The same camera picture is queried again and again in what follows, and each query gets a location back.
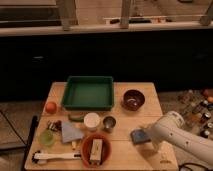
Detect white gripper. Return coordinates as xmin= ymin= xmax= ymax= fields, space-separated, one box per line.
xmin=140 ymin=125 xmax=162 ymax=151

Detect blue sponge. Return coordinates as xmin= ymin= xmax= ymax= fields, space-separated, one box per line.
xmin=130 ymin=129 xmax=150 ymax=145

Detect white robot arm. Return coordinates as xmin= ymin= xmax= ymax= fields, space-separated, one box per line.
xmin=142 ymin=111 xmax=213 ymax=166

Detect green plastic tray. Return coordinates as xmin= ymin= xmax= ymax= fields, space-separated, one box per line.
xmin=61 ymin=76 xmax=114 ymax=111

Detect dark red bowl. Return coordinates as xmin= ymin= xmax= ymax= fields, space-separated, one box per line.
xmin=123 ymin=89 xmax=145 ymax=111

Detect bottle rack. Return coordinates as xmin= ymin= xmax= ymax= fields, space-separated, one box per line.
xmin=178 ymin=89 xmax=213 ymax=139

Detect metal cup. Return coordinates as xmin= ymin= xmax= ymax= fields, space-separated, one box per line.
xmin=103 ymin=116 xmax=116 ymax=132

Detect wooden block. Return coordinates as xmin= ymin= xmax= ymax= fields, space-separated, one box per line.
xmin=90 ymin=139 xmax=103 ymax=165

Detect white cup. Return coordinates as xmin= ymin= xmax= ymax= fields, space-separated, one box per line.
xmin=84 ymin=113 xmax=100 ymax=131

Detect orange round bowl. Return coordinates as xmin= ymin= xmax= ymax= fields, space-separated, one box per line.
xmin=80 ymin=133 xmax=112 ymax=168

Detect small yellow object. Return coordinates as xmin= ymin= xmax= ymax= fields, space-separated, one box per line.
xmin=71 ymin=141 xmax=77 ymax=150

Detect blue folded cloth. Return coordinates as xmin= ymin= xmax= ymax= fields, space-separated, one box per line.
xmin=61 ymin=121 xmax=84 ymax=143

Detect green cucumber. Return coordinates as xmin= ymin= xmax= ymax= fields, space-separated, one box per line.
xmin=68 ymin=114 xmax=84 ymax=122

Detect dark toy pieces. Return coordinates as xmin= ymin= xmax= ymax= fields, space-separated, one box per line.
xmin=47 ymin=121 xmax=62 ymax=132

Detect orange fruit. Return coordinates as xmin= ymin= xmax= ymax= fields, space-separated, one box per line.
xmin=45 ymin=101 xmax=57 ymax=114

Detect light green small plate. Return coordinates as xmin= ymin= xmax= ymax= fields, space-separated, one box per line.
xmin=39 ymin=130 xmax=54 ymax=147

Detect white spatula black handle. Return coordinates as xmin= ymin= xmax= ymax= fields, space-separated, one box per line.
xmin=32 ymin=151 xmax=81 ymax=163

